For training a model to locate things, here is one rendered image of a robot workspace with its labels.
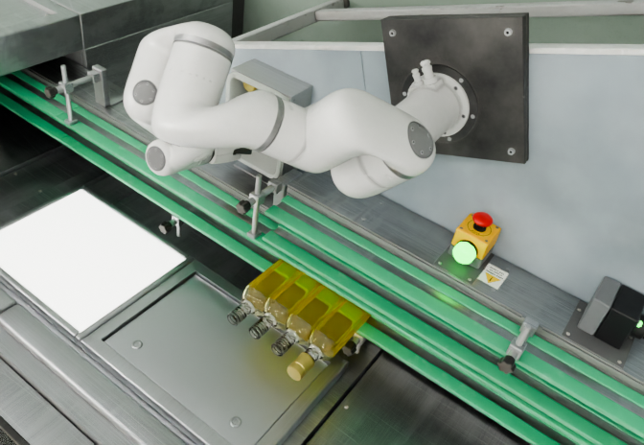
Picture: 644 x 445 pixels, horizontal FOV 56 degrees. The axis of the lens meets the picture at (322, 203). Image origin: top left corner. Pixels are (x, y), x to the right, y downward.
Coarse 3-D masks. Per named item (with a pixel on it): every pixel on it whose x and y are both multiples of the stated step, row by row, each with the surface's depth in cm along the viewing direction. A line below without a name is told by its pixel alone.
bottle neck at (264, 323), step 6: (264, 318) 123; (270, 318) 123; (258, 324) 122; (264, 324) 122; (270, 324) 123; (252, 330) 123; (258, 330) 121; (264, 330) 122; (252, 336) 122; (258, 336) 121
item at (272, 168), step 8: (232, 80) 137; (240, 80) 135; (248, 80) 133; (232, 88) 139; (240, 88) 141; (264, 88) 132; (232, 96) 140; (280, 96) 130; (256, 152) 149; (240, 160) 147; (248, 160) 146; (256, 160) 146; (264, 160) 147; (272, 160) 147; (256, 168) 145; (264, 168) 145; (272, 168) 145; (280, 168) 140; (272, 176) 143
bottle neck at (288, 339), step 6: (288, 330) 122; (282, 336) 121; (288, 336) 121; (294, 336) 122; (276, 342) 119; (282, 342) 119; (288, 342) 120; (294, 342) 122; (276, 348) 121; (282, 348) 119; (288, 348) 120; (276, 354) 120; (282, 354) 119
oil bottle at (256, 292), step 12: (276, 264) 134; (288, 264) 135; (264, 276) 131; (276, 276) 131; (288, 276) 132; (252, 288) 128; (264, 288) 128; (276, 288) 129; (252, 300) 126; (264, 300) 127; (252, 312) 127
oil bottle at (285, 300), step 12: (300, 276) 132; (288, 288) 129; (300, 288) 129; (312, 288) 130; (276, 300) 125; (288, 300) 126; (300, 300) 127; (264, 312) 125; (276, 312) 124; (288, 312) 124; (276, 324) 125
